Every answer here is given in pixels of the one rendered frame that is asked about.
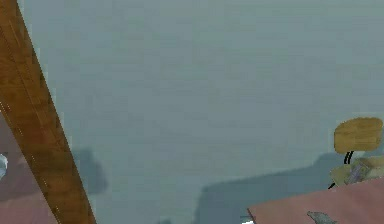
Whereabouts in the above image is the grey flat object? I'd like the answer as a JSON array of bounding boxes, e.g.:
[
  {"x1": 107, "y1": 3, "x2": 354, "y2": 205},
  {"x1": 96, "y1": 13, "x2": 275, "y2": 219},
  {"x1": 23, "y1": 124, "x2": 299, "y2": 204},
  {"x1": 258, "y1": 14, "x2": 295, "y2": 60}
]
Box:
[{"x1": 306, "y1": 210, "x2": 338, "y2": 224}]

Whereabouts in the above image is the pink table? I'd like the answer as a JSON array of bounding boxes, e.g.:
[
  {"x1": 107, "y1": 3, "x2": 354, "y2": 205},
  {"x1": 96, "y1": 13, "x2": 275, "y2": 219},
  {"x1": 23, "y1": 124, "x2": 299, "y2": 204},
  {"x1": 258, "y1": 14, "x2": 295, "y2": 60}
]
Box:
[{"x1": 247, "y1": 176, "x2": 384, "y2": 224}]

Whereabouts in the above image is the grey patterned cloth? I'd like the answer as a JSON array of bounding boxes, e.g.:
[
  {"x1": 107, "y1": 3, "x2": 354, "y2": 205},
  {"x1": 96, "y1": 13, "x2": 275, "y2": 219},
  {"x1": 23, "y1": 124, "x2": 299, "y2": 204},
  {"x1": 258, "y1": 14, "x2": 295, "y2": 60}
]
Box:
[{"x1": 346, "y1": 162, "x2": 372, "y2": 185}]

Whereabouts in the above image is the pale grey round object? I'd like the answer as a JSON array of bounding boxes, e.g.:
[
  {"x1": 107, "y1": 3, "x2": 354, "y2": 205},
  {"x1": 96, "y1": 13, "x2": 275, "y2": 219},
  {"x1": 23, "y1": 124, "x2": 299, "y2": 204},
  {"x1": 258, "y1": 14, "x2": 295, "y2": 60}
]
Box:
[{"x1": 0, "y1": 153, "x2": 9, "y2": 181}]

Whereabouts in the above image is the brown wooden door frame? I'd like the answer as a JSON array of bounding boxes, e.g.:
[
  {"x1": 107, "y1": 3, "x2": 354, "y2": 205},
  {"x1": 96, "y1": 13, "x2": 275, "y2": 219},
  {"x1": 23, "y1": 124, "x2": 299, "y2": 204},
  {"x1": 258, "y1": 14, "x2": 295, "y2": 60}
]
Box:
[{"x1": 0, "y1": 0, "x2": 98, "y2": 224}]

